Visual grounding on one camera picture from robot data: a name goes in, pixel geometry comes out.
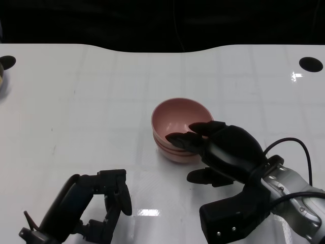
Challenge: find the black round table grommet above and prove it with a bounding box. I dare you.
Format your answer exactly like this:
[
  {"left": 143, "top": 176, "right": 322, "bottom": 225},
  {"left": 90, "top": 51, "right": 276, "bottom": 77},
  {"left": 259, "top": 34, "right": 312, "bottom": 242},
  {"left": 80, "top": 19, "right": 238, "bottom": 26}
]
[
  {"left": 299, "top": 57, "right": 323, "bottom": 73},
  {"left": 0, "top": 55, "right": 17, "bottom": 71}
]

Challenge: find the pink plastic bowl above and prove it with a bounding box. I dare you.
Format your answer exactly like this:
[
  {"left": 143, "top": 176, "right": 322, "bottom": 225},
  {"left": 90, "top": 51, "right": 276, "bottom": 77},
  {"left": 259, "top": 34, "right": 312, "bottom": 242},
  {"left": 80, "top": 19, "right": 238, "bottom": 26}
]
[
  {"left": 153, "top": 132, "right": 204, "bottom": 153},
  {"left": 156, "top": 142, "right": 203, "bottom": 165},
  {"left": 151, "top": 98, "right": 214, "bottom": 147}
]

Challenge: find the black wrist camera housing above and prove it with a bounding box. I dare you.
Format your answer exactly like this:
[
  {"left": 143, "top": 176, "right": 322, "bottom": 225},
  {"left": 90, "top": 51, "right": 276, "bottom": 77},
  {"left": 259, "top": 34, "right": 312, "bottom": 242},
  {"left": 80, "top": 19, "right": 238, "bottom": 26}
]
[{"left": 199, "top": 187, "right": 274, "bottom": 244}]

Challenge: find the black drape cloth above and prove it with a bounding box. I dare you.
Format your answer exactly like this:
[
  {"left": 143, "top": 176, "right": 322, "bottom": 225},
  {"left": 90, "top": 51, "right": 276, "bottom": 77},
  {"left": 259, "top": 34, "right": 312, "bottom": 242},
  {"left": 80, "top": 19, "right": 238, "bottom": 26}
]
[{"left": 0, "top": 0, "right": 325, "bottom": 53}]

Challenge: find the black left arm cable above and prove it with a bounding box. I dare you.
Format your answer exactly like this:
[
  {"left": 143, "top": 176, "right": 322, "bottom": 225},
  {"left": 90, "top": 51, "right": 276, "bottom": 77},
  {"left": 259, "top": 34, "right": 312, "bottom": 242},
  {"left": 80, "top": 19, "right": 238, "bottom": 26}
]
[{"left": 23, "top": 210, "right": 41, "bottom": 231}]

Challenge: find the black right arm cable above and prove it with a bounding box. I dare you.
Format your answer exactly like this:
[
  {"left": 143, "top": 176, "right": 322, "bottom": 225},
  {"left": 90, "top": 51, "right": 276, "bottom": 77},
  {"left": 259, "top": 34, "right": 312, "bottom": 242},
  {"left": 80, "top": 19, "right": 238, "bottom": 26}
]
[{"left": 263, "top": 137, "right": 325, "bottom": 208}]

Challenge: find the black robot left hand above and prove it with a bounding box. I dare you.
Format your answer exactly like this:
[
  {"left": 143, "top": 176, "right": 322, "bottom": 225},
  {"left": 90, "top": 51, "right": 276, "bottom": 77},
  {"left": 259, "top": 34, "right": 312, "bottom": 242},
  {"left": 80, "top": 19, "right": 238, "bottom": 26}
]
[{"left": 40, "top": 169, "right": 133, "bottom": 242}]

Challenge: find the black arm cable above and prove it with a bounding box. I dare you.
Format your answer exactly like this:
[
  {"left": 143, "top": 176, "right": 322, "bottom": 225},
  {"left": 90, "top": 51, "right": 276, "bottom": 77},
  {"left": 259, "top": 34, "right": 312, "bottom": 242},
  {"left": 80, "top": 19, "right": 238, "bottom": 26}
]
[
  {"left": 23, "top": 210, "right": 41, "bottom": 231},
  {"left": 263, "top": 137, "right": 325, "bottom": 208}
]

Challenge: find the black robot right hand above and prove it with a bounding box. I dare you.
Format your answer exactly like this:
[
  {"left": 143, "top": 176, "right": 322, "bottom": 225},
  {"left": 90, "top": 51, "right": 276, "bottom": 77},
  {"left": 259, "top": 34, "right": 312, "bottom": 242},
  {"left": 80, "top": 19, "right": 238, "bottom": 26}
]
[{"left": 165, "top": 121, "right": 269, "bottom": 188}]

